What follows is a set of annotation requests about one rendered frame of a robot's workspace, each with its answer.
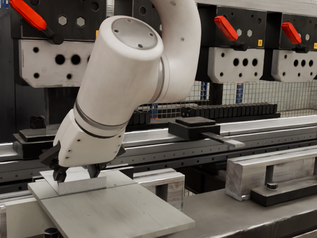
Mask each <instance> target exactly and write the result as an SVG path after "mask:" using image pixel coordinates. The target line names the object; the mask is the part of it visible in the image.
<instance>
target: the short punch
mask: <svg viewBox="0 0 317 238"><path fill-rule="evenodd" d="M79 89H80V86H79V87H45V88H44V115H45V125H46V136H54V135H56V134H57V131H58V129H59V127H60V125H61V123H62V121H63V120H64V118H65V117H66V115H67V114H68V113H69V112H70V110H71V109H73V108H74V104H75V101H76V98H77V95H78V92H79Z"/></svg>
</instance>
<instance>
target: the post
mask: <svg viewBox="0 0 317 238"><path fill-rule="evenodd" d="M209 84H210V86H209V90H210V91H209V103H208V105H209V106H211V105H214V106H215V105H221V104H222V99H223V85H224V84H219V83H209Z"/></svg>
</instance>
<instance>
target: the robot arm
mask: <svg viewBox="0 0 317 238"><path fill-rule="evenodd" d="M150 1H151V2H152V4H153V5H154V7H155V8H156V10H157V12H158V15H159V17H160V20H161V25H162V39H161V37H160V36H159V34H158V33H157V32H156V31H155V30H154V29H153V28H152V27H151V26H149V25H148V24H146V23H144V22H143V21H141V20H138V19H136V18H133V17H128V16H112V17H109V18H107V19H105V20H104V21H103V22H102V23H101V25H100V28H99V31H98V34H97V37H96V40H95V43H94V46H93V49H92V52H91V55H90V58H89V61H88V64H87V67H86V70H85V74H84V77H83V80H82V83H81V86H80V89H79V92H78V95H77V98H76V101H75V104H74V108H73V109H71V110H70V112H69V113H68V114H67V115H66V117H65V118H64V120H63V121H62V123H61V125H60V127H59V129H58V131H57V134H56V136H55V139H54V142H53V147H52V148H50V149H49V150H47V151H46V152H44V153H42V154H41V155H40V156H39V158H40V162H41V163H42V164H44V165H46V166H49V167H50V168H51V169H53V170H54V172H53V178H54V181H57V184H59V183H62V182H64V181H65V179H66V176H67V174H66V171H67V170H68V169H69V167H74V166H82V165H88V168H87V170H88V173H89V176H90V178H96V177H98V175H99V173H100V171H101V169H104V168H106V166H107V164H108V163H109V162H111V161H113V160H114V159H115V158H116V157H118V156H120V155H122V154H124V153H125V152H126V150H125V148H124V146H123V145H122V141H123V139H124V135H125V128H126V126H127V124H128V122H129V120H130V118H131V116H132V114H133V112H134V110H135V109H136V108H137V107H138V106H140V105H142V104H145V103H175V102H180V101H182V100H184V99H185V98H186V97H187V96H188V95H189V94H190V92H191V90H192V87H193V84H194V80H195V76H196V72H197V66H198V60H199V53H200V40H201V24H200V16H199V13H198V9H197V6H196V3H195V1H194V0H150Z"/></svg>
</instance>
